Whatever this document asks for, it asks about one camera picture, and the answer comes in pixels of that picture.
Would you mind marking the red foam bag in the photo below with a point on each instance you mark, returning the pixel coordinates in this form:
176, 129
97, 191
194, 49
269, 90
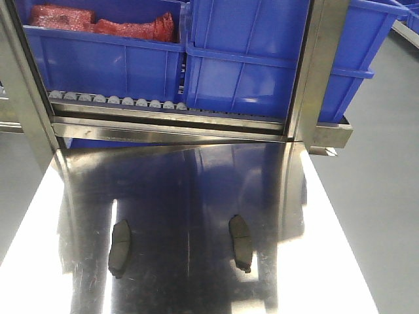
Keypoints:
161, 29
60, 17

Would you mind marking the white roller track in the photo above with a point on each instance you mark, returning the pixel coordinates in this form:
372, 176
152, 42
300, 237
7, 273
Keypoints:
98, 98

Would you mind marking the middle blue plastic bin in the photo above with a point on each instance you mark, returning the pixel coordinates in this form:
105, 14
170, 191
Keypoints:
242, 56

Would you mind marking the right blue plastic bin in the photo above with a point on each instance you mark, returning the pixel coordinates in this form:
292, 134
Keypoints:
366, 27

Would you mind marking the grey brake pad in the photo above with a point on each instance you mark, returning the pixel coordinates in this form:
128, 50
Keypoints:
119, 253
242, 243

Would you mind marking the blue bin with red bags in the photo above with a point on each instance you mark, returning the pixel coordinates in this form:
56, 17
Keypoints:
77, 61

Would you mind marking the left red foam bag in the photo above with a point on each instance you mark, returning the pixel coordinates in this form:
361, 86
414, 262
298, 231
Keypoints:
60, 17

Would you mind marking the blue plastic bin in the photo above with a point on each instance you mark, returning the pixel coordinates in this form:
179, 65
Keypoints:
366, 27
242, 56

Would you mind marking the stainless steel rack frame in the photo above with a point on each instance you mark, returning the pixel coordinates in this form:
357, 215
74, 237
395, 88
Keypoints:
26, 107

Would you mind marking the right red foam bag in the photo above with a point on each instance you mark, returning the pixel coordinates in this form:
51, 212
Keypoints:
161, 29

